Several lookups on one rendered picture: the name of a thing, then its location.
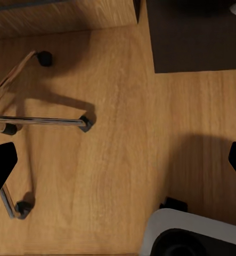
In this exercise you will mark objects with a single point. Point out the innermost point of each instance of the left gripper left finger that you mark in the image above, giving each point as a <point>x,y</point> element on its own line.
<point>8,160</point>

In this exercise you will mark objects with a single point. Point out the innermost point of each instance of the cabinet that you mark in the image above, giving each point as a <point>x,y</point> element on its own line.
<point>192,35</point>
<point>35,17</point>

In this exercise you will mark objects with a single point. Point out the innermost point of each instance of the swivel chair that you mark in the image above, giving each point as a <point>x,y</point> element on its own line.
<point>21,209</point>

